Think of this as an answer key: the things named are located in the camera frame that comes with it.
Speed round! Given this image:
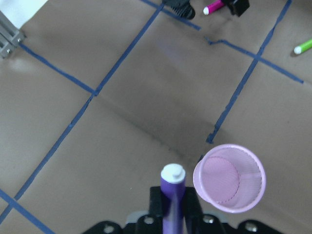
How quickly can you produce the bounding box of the pink marker pen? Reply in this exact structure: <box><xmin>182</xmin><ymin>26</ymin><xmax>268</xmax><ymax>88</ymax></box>
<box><xmin>203</xmin><ymin>0</ymin><xmax>225</xmax><ymax>16</ymax></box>

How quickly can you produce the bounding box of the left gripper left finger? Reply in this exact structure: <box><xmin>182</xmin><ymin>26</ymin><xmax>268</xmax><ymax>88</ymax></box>
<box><xmin>149</xmin><ymin>186</ymin><xmax>163</xmax><ymax>219</ymax></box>

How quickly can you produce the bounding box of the green marker pen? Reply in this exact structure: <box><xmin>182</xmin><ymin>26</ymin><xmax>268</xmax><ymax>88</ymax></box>
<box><xmin>293</xmin><ymin>39</ymin><xmax>312</xmax><ymax>55</ymax></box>

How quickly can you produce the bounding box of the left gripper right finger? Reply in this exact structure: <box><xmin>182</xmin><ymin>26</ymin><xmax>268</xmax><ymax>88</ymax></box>
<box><xmin>182</xmin><ymin>187</ymin><xmax>203</xmax><ymax>234</ymax></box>

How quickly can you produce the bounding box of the pink mesh cup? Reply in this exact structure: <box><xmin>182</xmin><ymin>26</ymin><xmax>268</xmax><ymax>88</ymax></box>
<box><xmin>193</xmin><ymin>144</ymin><xmax>266</xmax><ymax>214</ymax></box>

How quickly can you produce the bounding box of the aluminium frame post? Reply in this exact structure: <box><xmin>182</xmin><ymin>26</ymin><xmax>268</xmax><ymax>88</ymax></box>
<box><xmin>0</xmin><ymin>12</ymin><xmax>26</xmax><ymax>59</ymax></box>

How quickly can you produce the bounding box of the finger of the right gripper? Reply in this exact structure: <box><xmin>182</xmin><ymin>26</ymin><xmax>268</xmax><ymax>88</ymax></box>
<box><xmin>223</xmin><ymin>0</ymin><xmax>250</xmax><ymax>17</ymax></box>
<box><xmin>162</xmin><ymin>0</ymin><xmax>195</xmax><ymax>19</ymax></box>

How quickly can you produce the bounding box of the purple marker pen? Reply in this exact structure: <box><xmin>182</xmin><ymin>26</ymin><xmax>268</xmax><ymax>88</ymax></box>
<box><xmin>160</xmin><ymin>163</ymin><xmax>186</xmax><ymax>234</ymax></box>

